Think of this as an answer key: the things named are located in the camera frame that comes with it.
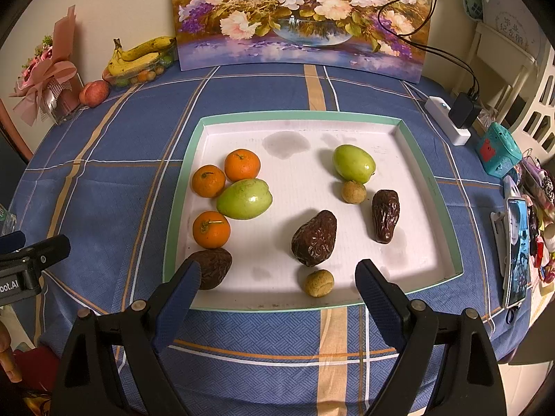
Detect large dark brown date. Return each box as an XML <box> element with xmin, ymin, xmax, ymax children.
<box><xmin>291</xmin><ymin>210</ymin><xmax>338</xmax><ymax>268</ymax></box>

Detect clear plastic bottle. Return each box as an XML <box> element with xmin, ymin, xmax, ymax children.
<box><xmin>0</xmin><ymin>206</ymin><xmax>18</xmax><ymax>237</ymax></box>

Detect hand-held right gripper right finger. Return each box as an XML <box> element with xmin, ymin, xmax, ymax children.
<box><xmin>355</xmin><ymin>258</ymin><xmax>507</xmax><ymax>416</ymax></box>

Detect flower painting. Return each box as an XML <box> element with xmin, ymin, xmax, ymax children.
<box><xmin>169</xmin><ymin>0</ymin><xmax>435</xmax><ymax>84</ymax></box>

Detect pink wrapped bouquet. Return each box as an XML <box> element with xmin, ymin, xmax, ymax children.
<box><xmin>9</xmin><ymin>5</ymin><xmax>83</xmax><ymax>127</ymax></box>

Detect teal box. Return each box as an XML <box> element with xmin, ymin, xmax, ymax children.
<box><xmin>475</xmin><ymin>122</ymin><xmax>522</xmax><ymax>177</ymax></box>

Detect person's left hand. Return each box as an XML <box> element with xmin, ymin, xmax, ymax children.
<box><xmin>0</xmin><ymin>318</ymin><xmax>24</xmax><ymax>385</ymax></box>

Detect grey phone stand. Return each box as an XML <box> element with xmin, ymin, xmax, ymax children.
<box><xmin>490</xmin><ymin>211</ymin><xmax>510</xmax><ymax>277</ymax></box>

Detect white chair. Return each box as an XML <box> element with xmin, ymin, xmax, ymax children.
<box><xmin>466</xmin><ymin>21</ymin><xmax>538</xmax><ymax>124</ymax></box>

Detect tan longan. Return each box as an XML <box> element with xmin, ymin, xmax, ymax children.
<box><xmin>341</xmin><ymin>180</ymin><xmax>367</xmax><ymax>204</ymax></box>
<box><xmin>303</xmin><ymin>269</ymin><xmax>335</xmax><ymax>298</ymax></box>

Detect white lattice furniture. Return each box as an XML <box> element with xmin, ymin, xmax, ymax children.
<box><xmin>516</xmin><ymin>47</ymin><xmax>555</xmax><ymax>148</ymax></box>

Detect white tray with green rim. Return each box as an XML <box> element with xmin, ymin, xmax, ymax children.
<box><xmin>162</xmin><ymin>110</ymin><xmax>464</xmax><ymax>313</ymax></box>

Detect white power strip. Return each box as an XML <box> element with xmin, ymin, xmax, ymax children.
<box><xmin>424</xmin><ymin>96</ymin><xmax>472</xmax><ymax>146</ymax></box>

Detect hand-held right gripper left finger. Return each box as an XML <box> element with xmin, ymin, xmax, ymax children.
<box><xmin>51</xmin><ymin>258</ymin><xmax>202</xmax><ymax>416</ymax></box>

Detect smartphone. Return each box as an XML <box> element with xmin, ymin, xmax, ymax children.
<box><xmin>502</xmin><ymin>197</ymin><xmax>532</xmax><ymax>309</ymax></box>

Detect small white device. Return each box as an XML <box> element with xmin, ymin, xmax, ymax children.
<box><xmin>502</xmin><ymin>175</ymin><xmax>521</xmax><ymax>200</ymax></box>

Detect orange tangerine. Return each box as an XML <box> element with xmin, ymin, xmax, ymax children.
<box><xmin>191</xmin><ymin>165</ymin><xmax>227</xmax><ymax>199</ymax></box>
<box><xmin>193</xmin><ymin>211</ymin><xmax>232</xmax><ymax>249</ymax></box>
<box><xmin>224</xmin><ymin>148</ymin><xmax>262</xmax><ymax>183</ymax></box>

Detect clear container of small fruits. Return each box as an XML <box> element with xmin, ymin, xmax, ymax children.
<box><xmin>103</xmin><ymin>50</ymin><xmax>178</xmax><ymax>88</ymax></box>

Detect black charger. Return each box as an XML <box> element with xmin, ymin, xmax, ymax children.
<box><xmin>448</xmin><ymin>91</ymin><xmax>483</xmax><ymax>130</ymax></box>

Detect black charger cable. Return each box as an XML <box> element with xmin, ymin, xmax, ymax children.
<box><xmin>376</xmin><ymin>0</ymin><xmax>481</xmax><ymax>98</ymax></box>
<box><xmin>377</xmin><ymin>0</ymin><xmax>481</xmax><ymax>98</ymax></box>

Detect pile of small trinkets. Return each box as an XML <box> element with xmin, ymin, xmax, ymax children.
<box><xmin>518</xmin><ymin>149</ymin><xmax>555</xmax><ymax>284</ymax></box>

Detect red apple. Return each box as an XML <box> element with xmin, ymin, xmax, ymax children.
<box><xmin>79</xmin><ymin>80</ymin><xmax>110</xmax><ymax>108</ymax></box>

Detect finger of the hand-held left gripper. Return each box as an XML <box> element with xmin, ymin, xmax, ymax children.
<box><xmin>0</xmin><ymin>231</ymin><xmax>26</xmax><ymax>255</ymax></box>
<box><xmin>0</xmin><ymin>235</ymin><xmax>71</xmax><ymax>270</ymax></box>

